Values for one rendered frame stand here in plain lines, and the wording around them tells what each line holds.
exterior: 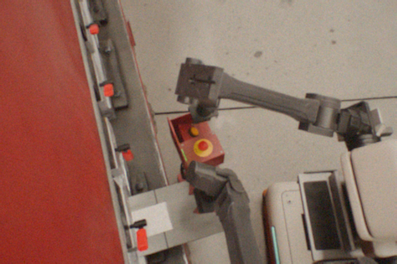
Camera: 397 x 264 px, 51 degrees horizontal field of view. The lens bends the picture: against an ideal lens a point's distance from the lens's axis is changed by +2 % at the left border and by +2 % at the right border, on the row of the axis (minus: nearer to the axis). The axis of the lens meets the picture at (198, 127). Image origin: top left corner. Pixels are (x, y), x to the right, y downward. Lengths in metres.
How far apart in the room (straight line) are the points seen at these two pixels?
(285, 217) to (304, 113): 1.03
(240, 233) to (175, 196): 0.45
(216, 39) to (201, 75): 1.83
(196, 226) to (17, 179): 0.91
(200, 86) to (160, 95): 1.63
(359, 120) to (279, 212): 0.96
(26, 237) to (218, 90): 0.61
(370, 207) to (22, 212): 0.77
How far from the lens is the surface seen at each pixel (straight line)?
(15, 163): 0.40
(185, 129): 1.63
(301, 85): 2.63
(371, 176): 1.00
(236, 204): 0.93
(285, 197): 2.05
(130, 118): 1.52
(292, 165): 2.40
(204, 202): 1.11
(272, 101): 0.99
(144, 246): 0.94
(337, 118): 1.14
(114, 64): 1.61
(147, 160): 1.45
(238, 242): 0.84
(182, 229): 1.26
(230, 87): 0.92
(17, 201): 0.39
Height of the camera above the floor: 2.24
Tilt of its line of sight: 67 degrees down
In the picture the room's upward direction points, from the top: 2 degrees counter-clockwise
